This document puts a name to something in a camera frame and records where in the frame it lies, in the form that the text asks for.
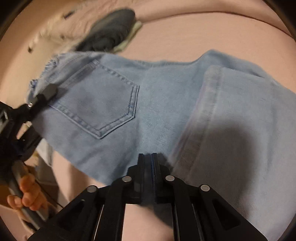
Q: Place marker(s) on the light blue denim pants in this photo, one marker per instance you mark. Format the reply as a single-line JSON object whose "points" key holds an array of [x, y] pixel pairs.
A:
{"points": [[219, 120]]}

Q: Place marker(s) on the pink duvet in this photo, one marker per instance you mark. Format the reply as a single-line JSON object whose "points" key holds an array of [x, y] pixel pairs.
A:
{"points": [[91, 11]]}

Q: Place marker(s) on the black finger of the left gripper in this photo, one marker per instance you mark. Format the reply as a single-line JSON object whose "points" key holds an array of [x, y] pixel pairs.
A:
{"points": [[41, 96]]}

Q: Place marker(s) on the folded pale green garment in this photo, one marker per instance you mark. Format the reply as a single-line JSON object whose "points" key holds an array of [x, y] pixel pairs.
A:
{"points": [[135, 28]]}

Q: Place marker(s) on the person's left hand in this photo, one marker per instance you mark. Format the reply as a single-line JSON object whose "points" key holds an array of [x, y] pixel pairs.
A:
{"points": [[33, 197]]}

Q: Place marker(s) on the folded dark denim jeans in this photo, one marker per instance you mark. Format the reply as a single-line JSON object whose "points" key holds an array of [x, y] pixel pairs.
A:
{"points": [[108, 32]]}

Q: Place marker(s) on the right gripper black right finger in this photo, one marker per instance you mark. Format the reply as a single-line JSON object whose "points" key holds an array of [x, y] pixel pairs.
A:
{"points": [[199, 213]]}

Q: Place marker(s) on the plaid pillow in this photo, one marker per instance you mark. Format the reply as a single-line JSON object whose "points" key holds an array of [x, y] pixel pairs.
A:
{"points": [[65, 30]]}

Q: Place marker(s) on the light denim garment at edge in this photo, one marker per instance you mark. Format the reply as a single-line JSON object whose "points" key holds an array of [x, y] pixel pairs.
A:
{"points": [[45, 151]]}

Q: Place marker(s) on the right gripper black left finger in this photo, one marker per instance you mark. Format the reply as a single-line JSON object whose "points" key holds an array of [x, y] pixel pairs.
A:
{"points": [[97, 213]]}

